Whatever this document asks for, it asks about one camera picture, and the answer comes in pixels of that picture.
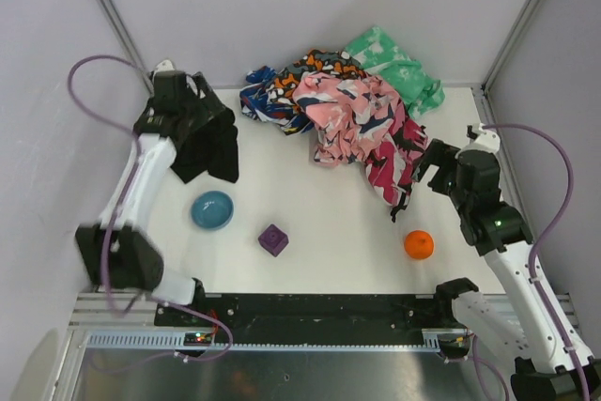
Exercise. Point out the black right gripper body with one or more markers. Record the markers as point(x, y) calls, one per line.
point(444, 164)

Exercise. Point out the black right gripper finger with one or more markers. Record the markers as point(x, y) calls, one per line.
point(437, 153)
point(443, 181)

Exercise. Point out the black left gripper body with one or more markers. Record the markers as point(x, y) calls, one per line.
point(207, 126)

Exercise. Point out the pink navy patterned cloth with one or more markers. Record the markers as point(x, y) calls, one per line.
point(351, 116)

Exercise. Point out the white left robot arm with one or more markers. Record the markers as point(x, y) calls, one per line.
point(286, 226)

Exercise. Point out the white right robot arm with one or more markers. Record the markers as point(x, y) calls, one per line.
point(551, 360)

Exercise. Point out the blue patterned cloth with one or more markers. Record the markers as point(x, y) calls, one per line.
point(267, 97)

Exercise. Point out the black orange patterned cloth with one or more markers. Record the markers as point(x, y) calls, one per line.
point(339, 64)

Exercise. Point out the green white tie-dye cloth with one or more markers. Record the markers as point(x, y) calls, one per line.
point(378, 54)

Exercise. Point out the pink camouflage trousers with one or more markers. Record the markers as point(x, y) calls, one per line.
point(389, 167)

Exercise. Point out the orange fruit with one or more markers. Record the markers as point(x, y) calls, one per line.
point(419, 245)

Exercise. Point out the blue bowl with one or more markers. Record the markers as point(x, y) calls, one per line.
point(212, 210)

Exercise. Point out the purple cube block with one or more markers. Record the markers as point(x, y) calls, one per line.
point(273, 240)

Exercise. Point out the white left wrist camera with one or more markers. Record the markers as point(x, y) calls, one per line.
point(165, 65)

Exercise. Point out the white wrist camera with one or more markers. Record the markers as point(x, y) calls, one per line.
point(482, 139)
point(165, 65)

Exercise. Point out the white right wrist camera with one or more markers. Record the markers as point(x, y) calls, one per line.
point(482, 139)

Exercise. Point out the slotted cable duct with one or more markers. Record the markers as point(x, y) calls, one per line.
point(425, 340)

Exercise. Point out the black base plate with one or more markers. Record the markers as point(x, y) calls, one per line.
point(333, 315)

